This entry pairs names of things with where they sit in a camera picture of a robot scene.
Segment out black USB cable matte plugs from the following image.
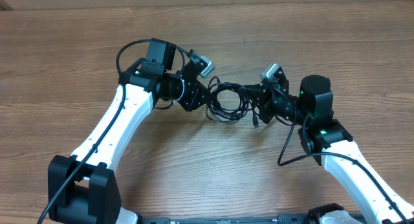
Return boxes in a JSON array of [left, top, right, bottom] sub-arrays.
[[208, 76, 258, 114]]

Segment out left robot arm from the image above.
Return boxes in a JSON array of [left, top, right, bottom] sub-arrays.
[[38, 38, 215, 223]]

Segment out black USB cable metallic plugs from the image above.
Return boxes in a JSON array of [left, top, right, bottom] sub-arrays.
[[205, 81, 259, 128]]

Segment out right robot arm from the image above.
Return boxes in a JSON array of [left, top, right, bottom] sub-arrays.
[[241, 64, 413, 223]]

